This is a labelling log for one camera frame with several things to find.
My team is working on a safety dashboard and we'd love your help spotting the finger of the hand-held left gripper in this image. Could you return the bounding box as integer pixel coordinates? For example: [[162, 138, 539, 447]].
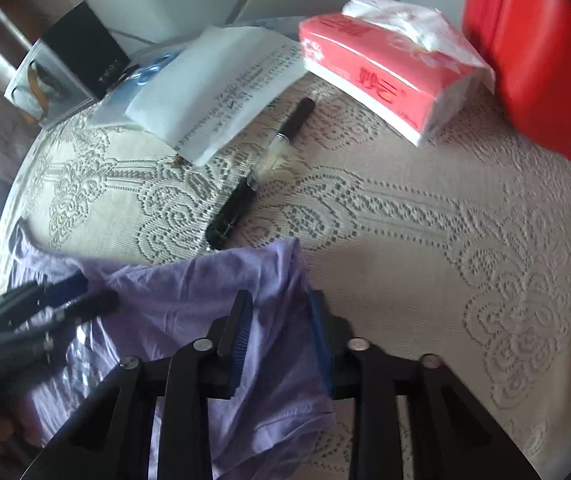
[[53, 288, 120, 326], [36, 271, 89, 308]]

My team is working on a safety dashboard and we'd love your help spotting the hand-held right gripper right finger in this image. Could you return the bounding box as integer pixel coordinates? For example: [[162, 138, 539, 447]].
[[308, 290, 541, 480]]

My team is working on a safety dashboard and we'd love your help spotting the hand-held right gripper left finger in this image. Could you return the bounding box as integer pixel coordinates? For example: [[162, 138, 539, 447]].
[[20, 289, 254, 480]]

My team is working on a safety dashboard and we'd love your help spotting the purple shirt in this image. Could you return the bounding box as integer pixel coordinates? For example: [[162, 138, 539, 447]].
[[8, 220, 339, 480]]

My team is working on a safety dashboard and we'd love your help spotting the cream lace tablecloth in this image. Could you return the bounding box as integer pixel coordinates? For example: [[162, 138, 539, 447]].
[[0, 75, 571, 480]]

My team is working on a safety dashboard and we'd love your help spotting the black pen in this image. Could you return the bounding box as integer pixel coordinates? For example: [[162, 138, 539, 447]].
[[204, 96, 317, 252]]

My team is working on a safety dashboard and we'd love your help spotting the white paper sheet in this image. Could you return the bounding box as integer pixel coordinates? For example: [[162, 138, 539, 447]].
[[126, 24, 309, 167]]

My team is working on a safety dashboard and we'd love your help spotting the red tissue pack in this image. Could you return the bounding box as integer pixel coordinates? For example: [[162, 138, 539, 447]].
[[298, 0, 496, 148]]

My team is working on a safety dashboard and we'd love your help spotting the red small suitcase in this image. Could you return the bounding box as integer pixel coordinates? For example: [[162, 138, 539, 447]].
[[463, 0, 571, 183]]

